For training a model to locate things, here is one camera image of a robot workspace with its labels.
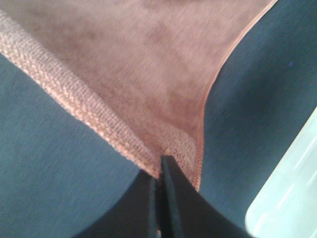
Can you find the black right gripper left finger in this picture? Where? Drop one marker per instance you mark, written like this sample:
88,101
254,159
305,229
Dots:
133,216

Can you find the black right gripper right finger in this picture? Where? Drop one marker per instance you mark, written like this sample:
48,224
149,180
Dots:
184,213

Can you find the brown microfibre towel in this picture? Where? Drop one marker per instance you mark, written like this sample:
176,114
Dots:
138,72

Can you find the white storage box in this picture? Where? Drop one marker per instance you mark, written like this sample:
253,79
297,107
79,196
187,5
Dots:
286,205

